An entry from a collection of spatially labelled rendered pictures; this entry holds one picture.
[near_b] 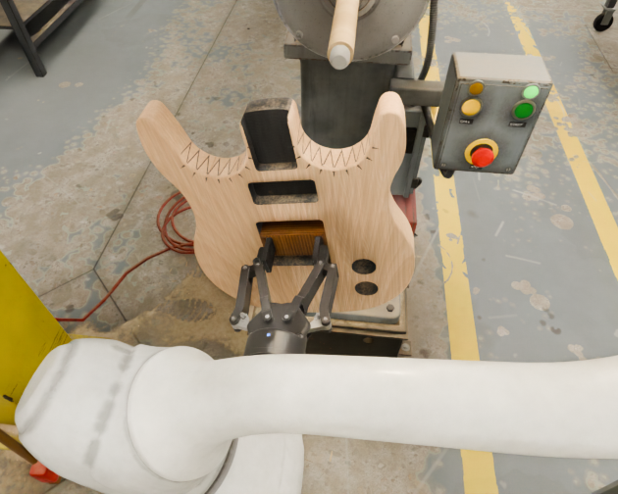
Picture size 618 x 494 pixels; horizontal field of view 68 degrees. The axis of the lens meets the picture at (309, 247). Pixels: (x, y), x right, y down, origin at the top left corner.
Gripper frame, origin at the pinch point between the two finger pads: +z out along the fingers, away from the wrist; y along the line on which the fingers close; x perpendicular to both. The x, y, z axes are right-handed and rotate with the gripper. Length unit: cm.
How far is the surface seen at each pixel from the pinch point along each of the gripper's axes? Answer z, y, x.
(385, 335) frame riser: 32, 10, -80
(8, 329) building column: 11, -91, -43
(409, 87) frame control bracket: 39.7, 18.0, 1.6
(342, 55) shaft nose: 7.2, 9.6, 24.9
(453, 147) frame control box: 29.3, 25.9, -5.7
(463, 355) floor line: 41, 37, -107
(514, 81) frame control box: 29.7, 34.9, 6.6
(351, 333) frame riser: 32, -1, -78
